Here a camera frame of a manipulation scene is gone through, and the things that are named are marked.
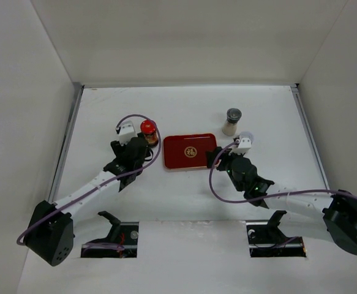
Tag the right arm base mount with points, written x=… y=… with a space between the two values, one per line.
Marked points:
x=266 y=240

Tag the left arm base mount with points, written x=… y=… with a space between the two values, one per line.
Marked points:
x=120 y=242

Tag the red rectangular tray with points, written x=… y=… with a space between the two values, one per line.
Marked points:
x=187 y=151

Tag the grey-cap white salt shaker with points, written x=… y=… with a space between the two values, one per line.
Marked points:
x=232 y=118

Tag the silver-lid spice jar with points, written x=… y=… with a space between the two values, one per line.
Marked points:
x=247 y=134

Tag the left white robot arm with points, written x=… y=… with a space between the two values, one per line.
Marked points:
x=50 y=233

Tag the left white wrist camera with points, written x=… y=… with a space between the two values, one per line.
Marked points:
x=125 y=132

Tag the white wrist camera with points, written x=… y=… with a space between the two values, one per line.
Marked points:
x=241 y=145
x=125 y=132

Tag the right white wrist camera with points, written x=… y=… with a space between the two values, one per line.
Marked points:
x=241 y=145

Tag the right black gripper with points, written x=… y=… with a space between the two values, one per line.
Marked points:
x=225 y=157

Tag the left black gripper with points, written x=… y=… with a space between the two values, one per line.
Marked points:
x=119 y=149

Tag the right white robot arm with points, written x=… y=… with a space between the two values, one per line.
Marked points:
x=330 y=215

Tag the tall red-cap sauce bottle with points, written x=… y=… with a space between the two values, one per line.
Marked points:
x=149 y=132

